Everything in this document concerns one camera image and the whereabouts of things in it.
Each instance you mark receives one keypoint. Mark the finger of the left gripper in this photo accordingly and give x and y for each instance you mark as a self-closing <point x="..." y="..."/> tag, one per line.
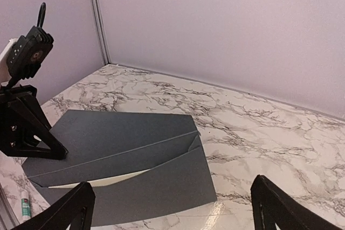
<point x="25" y="130"/>

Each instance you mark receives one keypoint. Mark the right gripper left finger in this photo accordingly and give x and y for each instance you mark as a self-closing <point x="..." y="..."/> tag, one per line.
<point x="74" y="210"/>

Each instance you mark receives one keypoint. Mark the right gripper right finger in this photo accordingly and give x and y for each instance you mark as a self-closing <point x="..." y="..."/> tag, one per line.
<point x="275" y="209"/>

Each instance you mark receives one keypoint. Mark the green white glue stick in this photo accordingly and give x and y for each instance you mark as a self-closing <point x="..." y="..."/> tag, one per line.
<point x="25" y="205"/>

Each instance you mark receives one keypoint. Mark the cream letter paper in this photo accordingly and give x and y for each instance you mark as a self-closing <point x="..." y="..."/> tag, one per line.
<point x="103" y="181"/>

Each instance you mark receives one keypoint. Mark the dark grey envelope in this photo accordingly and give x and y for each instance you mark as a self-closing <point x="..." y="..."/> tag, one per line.
<point x="104" y="144"/>

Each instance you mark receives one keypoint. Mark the left aluminium frame post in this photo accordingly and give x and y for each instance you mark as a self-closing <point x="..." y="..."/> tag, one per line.
<point x="100" y="31"/>

